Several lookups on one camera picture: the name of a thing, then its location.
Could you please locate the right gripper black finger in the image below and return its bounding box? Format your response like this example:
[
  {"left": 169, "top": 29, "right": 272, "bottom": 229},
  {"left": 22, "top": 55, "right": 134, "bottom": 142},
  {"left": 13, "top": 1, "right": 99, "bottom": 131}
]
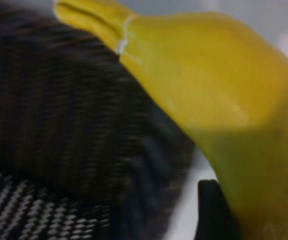
[{"left": 195, "top": 179, "right": 237, "bottom": 240}]

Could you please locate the yellow banana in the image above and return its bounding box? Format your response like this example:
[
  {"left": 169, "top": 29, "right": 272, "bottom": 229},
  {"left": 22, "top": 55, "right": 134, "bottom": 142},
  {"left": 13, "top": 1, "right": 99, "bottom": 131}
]
[{"left": 53, "top": 0, "right": 288, "bottom": 240}]

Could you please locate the dark brown woven basket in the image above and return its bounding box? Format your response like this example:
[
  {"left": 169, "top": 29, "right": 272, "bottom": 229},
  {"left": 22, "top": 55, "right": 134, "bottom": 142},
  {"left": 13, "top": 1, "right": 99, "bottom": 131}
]
[{"left": 0, "top": 4, "right": 200, "bottom": 240}]

